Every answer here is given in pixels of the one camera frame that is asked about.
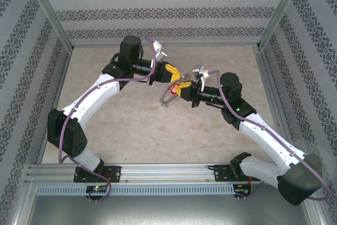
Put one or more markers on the silver key with red tag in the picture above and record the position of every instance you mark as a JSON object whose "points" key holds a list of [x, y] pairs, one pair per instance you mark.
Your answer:
{"points": [[173, 90]]}

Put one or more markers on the large metal keyring with rings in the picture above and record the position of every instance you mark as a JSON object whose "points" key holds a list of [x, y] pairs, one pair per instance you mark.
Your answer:
{"points": [[172, 101]]}

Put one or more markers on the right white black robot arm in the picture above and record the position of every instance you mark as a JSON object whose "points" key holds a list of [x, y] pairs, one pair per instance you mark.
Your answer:
{"points": [[300, 183]]}

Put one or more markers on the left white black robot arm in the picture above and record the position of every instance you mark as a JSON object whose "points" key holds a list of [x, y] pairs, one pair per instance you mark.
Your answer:
{"points": [[100, 96]]}

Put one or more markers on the grey metal panel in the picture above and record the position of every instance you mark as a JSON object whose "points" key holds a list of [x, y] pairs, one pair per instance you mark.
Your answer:
{"points": [[168, 211]]}

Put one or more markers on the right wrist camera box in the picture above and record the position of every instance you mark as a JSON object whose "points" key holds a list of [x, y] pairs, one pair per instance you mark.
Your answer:
{"points": [[198, 70]]}

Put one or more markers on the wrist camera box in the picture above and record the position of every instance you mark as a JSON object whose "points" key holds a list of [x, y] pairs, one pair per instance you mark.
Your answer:
{"points": [[161, 52], [198, 70]]}

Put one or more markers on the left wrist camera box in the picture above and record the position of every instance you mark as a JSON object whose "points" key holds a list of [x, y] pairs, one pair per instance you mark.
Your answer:
{"points": [[161, 52]]}

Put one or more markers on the aluminium frame crossbar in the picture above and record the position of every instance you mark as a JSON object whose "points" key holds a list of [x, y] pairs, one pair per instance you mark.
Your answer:
{"points": [[163, 44]]}

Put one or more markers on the wide aluminium side rail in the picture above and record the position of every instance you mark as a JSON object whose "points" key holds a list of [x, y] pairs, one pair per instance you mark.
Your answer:
{"points": [[268, 77]]}

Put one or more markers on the aluminium mounting rail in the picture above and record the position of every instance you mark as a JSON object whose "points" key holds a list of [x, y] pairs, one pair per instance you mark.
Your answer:
{"points": [[166, 173]]}

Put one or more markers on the aluminium frame post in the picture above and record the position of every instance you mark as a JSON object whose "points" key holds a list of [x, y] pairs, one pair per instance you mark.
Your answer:
{"points": [[279, 11], [49, 11]]}

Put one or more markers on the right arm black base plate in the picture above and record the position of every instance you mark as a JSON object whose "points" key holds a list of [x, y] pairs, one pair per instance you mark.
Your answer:
{"points": [[221, 173]]}

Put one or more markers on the narrow aluminium side rail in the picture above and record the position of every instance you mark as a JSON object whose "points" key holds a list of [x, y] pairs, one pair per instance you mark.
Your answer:
{"points": [[55, 98]]}

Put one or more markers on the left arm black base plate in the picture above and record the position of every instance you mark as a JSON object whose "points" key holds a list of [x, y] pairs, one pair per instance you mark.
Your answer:
{"points": [[113, 173]]}

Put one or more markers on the aluminium frame bar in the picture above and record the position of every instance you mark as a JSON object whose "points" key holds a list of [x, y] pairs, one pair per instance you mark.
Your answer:
{"points": [[22, 204], [314, 209]]}

